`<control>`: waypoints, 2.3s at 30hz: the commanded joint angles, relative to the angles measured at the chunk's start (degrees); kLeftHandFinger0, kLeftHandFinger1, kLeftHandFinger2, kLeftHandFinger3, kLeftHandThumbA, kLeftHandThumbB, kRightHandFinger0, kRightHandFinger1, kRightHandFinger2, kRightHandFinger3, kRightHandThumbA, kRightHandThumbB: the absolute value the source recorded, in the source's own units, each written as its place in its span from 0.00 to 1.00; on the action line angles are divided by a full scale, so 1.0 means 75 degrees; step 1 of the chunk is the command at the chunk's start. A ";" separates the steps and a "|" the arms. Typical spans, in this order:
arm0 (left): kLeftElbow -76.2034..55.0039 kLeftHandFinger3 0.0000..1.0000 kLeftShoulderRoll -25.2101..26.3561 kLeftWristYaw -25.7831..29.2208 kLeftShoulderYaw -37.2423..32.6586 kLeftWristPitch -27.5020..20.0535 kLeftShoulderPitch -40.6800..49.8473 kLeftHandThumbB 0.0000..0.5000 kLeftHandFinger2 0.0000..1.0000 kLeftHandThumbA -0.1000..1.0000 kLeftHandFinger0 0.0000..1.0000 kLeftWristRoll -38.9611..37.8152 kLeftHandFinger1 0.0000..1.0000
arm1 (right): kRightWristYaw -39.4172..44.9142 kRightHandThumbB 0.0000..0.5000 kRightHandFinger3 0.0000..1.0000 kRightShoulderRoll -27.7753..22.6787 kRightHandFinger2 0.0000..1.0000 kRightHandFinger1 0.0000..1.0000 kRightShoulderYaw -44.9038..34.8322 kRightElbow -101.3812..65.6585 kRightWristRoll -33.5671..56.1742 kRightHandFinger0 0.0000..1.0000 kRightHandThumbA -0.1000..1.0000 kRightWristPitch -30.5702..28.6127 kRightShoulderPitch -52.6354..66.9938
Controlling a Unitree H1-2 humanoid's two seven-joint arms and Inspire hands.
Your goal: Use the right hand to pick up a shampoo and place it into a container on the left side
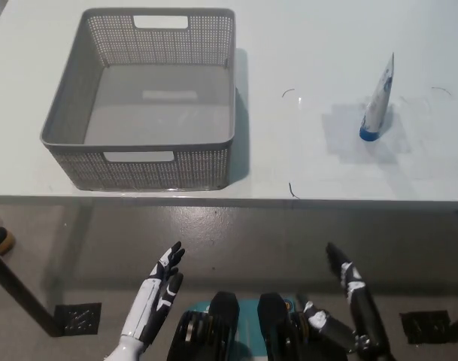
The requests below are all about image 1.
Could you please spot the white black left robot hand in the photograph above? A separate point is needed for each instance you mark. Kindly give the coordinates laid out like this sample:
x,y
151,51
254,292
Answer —
x,y
153,297

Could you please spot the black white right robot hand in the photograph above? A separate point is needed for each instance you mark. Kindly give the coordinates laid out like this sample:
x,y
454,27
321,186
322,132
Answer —
x,y
358,301

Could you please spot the white blue shampoo tube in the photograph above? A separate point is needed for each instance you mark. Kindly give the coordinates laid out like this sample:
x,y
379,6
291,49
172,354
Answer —
x,y
377,107

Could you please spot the grey perforated plastic basket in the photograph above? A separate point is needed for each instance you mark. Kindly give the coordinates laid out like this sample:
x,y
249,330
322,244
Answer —
x,y
138,171

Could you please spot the black tan shoe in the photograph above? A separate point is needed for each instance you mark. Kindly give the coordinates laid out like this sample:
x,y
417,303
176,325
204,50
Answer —
x,y
1,240

